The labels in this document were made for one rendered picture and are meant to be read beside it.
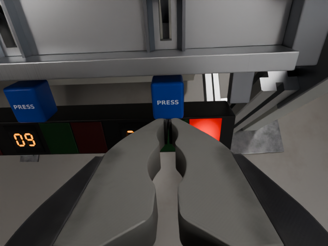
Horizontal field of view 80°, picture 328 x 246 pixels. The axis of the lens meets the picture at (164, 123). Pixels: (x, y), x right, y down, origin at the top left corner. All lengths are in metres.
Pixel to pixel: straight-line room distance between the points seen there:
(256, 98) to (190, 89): 0.68
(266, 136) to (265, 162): 0.11
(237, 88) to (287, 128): 0.80
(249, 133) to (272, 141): 0.10
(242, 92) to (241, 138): 0.69
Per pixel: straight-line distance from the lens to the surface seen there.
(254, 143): 0.91
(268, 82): 0.25
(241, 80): 0.20
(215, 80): 0.60
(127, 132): 0.19
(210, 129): 0.19
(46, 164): 1.01
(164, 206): 0.85
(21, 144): 0.24
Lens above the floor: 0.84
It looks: 75 degrees down
